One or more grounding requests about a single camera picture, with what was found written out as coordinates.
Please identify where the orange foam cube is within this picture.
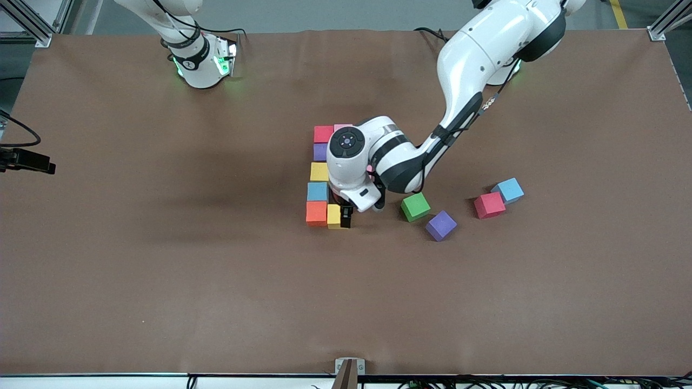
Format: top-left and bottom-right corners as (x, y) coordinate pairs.
(305, 201), (329, 227)

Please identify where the green foam cube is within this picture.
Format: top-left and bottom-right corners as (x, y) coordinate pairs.
(401, 192), (431, 223)

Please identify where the brown table mat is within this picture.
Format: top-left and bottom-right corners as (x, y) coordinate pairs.
(0, 28), (692, 376)

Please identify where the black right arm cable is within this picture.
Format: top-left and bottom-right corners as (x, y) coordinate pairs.
(0, 108), (42, 149)

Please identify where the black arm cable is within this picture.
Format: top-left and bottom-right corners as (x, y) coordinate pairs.
(0, 108), (42, 149)
(368, 59), (522, 179)

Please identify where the aluminium frame post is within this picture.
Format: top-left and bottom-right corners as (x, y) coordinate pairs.
(647, 0), (692, 42)
(0, 0), (74, 48)

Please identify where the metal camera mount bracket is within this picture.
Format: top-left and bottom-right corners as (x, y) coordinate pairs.
(331, 358), (366, 389)

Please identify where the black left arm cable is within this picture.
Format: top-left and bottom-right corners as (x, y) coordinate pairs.
(368, 59), (522, 179)

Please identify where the black base cable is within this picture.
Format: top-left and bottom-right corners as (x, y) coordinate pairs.
(414, 26), (449, 44)

